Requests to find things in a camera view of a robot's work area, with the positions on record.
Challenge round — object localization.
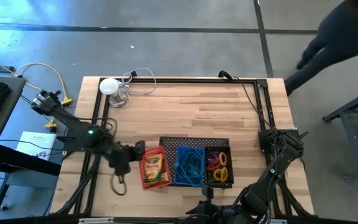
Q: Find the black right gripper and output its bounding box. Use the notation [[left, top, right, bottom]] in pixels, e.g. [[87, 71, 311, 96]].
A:
[[185, 185, 245, 224]]

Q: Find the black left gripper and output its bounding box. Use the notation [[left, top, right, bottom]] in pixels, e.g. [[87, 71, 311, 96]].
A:
[[108, 139, 147, 177]]

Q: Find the large yellow crayon box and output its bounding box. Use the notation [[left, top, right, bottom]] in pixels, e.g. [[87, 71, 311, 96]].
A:
[[144, 152, 165, 183]]

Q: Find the red plastic basket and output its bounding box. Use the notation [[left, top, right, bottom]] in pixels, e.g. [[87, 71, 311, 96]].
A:
[[138, 145, 172, 191]]

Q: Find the small yellow crayon box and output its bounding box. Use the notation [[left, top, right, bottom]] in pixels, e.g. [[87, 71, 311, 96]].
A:
[[154, 171, 170, 185]]

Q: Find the blue plastic basket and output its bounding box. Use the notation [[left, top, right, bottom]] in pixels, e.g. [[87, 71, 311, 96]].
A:
[[173, 145, 206, 188]]

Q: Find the teal cup edge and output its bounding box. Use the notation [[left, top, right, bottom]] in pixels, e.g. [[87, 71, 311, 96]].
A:
[[183, 149, 204, 170]]

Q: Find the black plastic basket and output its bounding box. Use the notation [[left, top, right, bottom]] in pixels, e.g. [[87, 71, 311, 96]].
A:
[[204, 145, 235, 185]]

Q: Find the white cone desk lamp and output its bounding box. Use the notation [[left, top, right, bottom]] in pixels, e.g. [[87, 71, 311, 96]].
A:
[[99, 77, 129, 109]]

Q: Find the black perforated metal riser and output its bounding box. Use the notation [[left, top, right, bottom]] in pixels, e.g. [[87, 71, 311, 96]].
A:
[[158, 136, 235, 189]]

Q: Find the white booklet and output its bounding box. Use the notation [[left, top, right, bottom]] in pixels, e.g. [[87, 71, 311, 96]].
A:
[[15, 130, 58, 162]]

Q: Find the dark grey side table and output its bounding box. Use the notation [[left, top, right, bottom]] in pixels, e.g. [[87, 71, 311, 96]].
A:
[[0, 74, 62, 215]]

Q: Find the person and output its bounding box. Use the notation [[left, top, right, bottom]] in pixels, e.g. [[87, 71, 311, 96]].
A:
[[283, 0, 358, 96]]

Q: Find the white lamp cable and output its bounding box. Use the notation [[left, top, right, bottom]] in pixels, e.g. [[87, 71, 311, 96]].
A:
[[118, 67, 157, 96]]

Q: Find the black aluminium table frame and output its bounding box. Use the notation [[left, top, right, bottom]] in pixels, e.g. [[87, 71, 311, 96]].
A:
[[50, 76, 316, 220]]

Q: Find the black floor cable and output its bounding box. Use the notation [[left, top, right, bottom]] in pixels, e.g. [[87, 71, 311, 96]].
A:
[[0, 139, 65, 154]]

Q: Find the black power cable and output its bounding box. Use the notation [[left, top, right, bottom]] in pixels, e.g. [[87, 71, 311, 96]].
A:
[[232, 76, 276, 130]]

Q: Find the black cable plug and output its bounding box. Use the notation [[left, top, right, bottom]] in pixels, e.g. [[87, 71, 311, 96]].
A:
[[218, 70, 233, 82]]

